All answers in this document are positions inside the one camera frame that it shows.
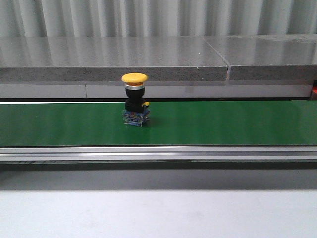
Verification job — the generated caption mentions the grey stone slab right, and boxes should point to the grey stone slab right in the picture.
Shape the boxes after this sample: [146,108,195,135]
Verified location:
[204,35,317,82]

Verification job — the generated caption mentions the grey stone slab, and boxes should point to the grey stone slab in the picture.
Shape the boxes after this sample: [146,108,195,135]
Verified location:
[204,35,317,82]
[0,37,227,82]

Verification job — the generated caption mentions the white panel under slabs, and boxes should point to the white panel under slabs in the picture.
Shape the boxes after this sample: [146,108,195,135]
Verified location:
[0,80,313,99]

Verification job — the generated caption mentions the green conveyor belt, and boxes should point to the green conveyor belt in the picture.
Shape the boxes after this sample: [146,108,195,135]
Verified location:
[0,100,317,147]

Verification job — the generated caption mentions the grey stone slab left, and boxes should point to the grey stone slab left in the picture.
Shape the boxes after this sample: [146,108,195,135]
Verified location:
[0,37,227,82]

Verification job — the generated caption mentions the red object behind conveyor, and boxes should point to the red object behind conveyor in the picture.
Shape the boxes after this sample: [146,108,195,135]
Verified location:
[310,80,317,101]

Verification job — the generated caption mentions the white curtain backdrop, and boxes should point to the white curtain backdrop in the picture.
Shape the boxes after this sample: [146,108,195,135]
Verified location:
[0,0,317,37]

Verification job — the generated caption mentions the aluminium conveyor side rail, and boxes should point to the aluminium conveyor side rail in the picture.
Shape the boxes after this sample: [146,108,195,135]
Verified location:
[0,145,317,164]

